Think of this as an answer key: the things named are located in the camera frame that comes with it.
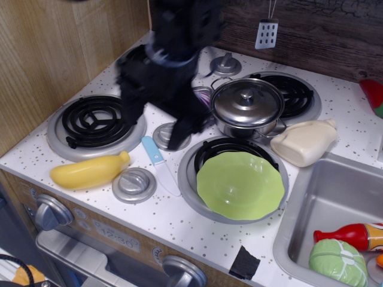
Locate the right silver oven knob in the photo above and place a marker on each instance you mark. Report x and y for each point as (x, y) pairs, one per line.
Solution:
(182, 273)

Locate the green toy cabbage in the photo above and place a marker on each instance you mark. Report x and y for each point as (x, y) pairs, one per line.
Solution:
(340, 261)

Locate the green plastic plate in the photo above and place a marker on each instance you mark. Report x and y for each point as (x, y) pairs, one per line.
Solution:
(240, 186)

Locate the red green toy pepper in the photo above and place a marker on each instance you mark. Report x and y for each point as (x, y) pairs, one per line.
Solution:
(373, 92)

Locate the back left black burner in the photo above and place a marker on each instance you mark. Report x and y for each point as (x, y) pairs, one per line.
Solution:
(154, 71)

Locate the red toy ketchup bottle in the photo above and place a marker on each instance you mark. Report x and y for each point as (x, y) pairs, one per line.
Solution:
(363, 237)

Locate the silver front stove knob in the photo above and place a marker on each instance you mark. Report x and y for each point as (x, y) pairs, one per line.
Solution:
(134, 185)

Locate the steel sink basin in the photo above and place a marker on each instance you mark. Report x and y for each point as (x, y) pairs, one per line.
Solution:
(331, 193)

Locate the left silver oven knob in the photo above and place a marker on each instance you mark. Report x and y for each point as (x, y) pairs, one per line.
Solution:
(51, 213)

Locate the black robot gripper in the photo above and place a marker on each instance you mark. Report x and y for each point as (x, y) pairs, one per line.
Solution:
(181, 105)

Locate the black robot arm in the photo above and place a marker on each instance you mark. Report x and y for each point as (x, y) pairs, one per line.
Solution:
(181, 30)

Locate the purple striped toy onion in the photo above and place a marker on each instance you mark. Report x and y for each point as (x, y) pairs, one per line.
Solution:
(203, 94)

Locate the orange toy in sink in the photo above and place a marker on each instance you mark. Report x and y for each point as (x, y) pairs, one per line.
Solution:
(379, 260)

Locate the blue handled toy knife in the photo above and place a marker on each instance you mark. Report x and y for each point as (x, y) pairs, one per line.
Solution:
(163, 173)

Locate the silver oven knob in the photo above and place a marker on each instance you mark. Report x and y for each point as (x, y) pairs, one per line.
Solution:
(51, 213)
(182, 273)

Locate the black tape patch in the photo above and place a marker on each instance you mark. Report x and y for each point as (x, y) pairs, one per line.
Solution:
(245, 265)

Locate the back right black burner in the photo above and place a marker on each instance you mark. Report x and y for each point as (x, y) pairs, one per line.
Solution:
(302, 101)

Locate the hanging steel spatula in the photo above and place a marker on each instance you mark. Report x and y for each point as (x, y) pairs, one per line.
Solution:
(267, 30)

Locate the cream toy bottle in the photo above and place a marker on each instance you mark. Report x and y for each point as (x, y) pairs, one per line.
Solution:
(304, 143)

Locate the silver centre stove knob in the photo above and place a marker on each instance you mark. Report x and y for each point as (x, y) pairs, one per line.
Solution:
(162, 134)

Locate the orange toy at corner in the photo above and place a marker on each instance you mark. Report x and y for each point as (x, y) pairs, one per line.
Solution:
(21, 276)

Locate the silver oven door handle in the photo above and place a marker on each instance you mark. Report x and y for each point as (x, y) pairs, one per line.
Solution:
(87, 266)

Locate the silver stove knob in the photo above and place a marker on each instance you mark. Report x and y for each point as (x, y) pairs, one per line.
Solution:
(134, 185)
(162, 134)
(225, 65)

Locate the steel pot with lid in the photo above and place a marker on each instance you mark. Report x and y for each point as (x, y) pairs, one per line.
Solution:
(248, 108)

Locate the black burner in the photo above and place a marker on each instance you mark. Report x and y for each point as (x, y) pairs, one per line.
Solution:
(197, 155)
(154, 71)
(302, 101)
(93, 126)

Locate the front left black burner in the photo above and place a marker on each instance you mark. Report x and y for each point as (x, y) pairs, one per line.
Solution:
(93, 126)

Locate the front right black burner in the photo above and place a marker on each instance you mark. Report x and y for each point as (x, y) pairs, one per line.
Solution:
(197, 155)

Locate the yellow toy banana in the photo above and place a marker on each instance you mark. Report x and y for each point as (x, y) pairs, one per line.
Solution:
(90, 173)

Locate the silver back stove knob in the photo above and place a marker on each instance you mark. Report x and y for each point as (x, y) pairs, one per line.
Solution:
(225, 65)

